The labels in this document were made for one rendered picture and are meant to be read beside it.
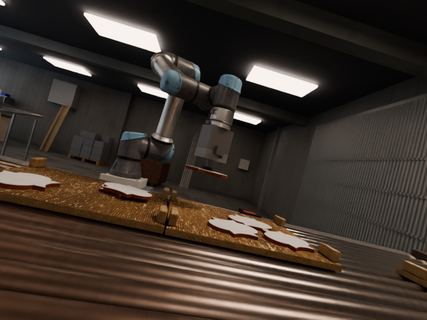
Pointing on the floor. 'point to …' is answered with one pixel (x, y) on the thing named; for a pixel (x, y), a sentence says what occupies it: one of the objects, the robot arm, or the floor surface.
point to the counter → (4, 126)
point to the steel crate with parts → (154, 171)
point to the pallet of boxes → (91, 147)
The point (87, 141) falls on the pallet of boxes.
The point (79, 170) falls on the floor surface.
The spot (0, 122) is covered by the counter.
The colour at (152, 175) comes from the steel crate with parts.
